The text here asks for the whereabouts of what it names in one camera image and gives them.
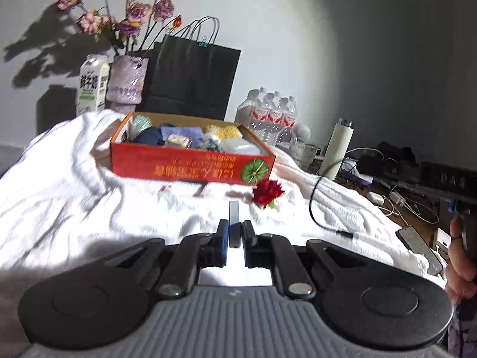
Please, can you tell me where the small beige box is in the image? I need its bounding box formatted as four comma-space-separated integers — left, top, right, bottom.
165, 133, 191, 149

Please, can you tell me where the teal binder clip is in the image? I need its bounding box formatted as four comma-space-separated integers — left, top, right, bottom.
198, 36, 209, 48

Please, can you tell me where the white milk carton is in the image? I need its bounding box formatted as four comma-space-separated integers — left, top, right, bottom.
76, 54, 110, 116

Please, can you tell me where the purple knitted cloth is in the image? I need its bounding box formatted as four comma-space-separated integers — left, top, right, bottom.
159, 126, 204, 149

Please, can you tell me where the white towel cloth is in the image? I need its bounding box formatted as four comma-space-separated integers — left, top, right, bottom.
1, 111, 428, 306

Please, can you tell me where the translucent white plastic container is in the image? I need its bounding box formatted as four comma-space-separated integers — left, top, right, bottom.
219, 138, 261, 155

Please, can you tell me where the black cable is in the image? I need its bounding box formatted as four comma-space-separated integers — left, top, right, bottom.
308, 148, 385, 240

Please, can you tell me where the white thermos bottle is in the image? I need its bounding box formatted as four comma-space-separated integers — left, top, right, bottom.
318, 118, 354, 180

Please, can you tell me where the dried pink flower bouquet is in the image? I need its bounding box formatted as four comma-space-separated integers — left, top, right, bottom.
55, 0, 182, 56

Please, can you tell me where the red artificial rose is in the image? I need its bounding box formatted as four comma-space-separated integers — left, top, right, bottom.
252, 179, 284, 209

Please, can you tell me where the dark blue pouch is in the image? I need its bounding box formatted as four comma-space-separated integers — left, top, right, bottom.
133, 127, 165, 146

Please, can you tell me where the green glass ball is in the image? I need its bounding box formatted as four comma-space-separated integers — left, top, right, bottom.
129, 115, 152, 141

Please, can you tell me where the right hand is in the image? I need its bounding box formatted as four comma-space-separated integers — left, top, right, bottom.
445, 217, 476, 305

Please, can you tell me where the white round speaker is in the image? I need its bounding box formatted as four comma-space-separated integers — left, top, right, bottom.
293, 123, 311, 141

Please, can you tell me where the clear glass cup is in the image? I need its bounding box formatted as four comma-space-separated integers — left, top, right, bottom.
289, 138, 319, 171

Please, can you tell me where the black paper bag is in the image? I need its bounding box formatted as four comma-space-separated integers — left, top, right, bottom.
138, 16, 241, 121

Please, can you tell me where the red cardboard box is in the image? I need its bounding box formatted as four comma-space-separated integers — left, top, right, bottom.
110, 112, 276, 185

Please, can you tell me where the yellow white plush toy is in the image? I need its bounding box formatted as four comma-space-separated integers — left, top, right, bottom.
203, 124, 243, 143

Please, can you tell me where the water bottle pack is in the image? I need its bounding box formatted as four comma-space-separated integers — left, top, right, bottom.
234, 87, 298, 147

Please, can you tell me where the purple glass vase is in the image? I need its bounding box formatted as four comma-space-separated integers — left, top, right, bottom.
106, 55, 149, 114

